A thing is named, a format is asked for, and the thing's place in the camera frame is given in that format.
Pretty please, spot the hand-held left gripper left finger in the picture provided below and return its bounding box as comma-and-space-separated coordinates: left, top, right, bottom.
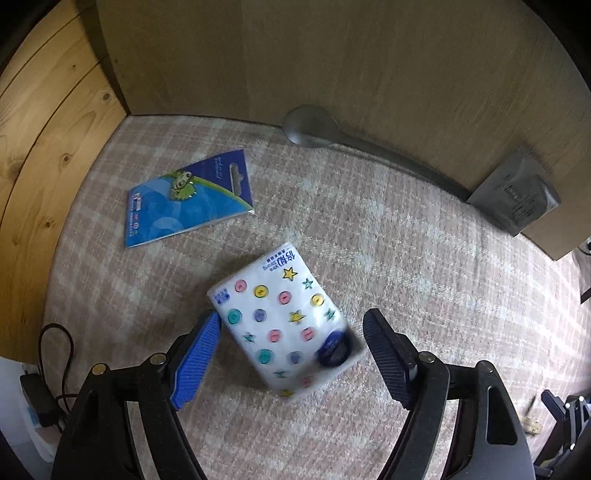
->
50, 310, 223, 480

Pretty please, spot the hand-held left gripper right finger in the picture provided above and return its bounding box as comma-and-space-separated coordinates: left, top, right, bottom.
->
362, 308, 536, 480

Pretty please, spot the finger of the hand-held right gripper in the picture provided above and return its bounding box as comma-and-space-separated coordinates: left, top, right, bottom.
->
533, 390, 591, 467

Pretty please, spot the white dotted tissue pack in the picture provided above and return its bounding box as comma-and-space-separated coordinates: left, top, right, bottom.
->
207, 242, 368, 404

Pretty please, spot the checked cloth covered desktop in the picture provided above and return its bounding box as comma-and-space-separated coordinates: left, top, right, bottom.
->
41, 115, 591, 480

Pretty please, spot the small wooden clip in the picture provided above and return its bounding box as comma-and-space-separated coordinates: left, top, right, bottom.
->
521, 396, 542, 435

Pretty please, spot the blue frog print packet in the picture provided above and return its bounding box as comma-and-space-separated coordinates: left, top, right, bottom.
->
126, 148, 256, 249

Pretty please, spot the black power adapter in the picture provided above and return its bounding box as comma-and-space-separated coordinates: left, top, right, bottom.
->
20, 373, 58, 428

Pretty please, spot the white power strip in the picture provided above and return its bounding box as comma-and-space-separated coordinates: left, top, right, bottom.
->
18, 362, 65, 462

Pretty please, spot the grey foil sachet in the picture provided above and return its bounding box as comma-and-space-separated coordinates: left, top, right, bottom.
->
466, 147, 561, 237

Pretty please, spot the grey ladle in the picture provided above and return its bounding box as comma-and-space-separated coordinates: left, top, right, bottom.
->
283, 105, 474, 201

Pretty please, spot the pine wood board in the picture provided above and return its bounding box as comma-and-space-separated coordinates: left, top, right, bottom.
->
0, 0, 132, 365

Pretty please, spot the beige backboard panel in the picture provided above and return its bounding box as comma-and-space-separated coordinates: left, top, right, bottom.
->
88, 0, 591, 261

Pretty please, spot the black adapter cable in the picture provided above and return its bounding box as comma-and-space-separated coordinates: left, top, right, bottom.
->
38, 323, 88, 435

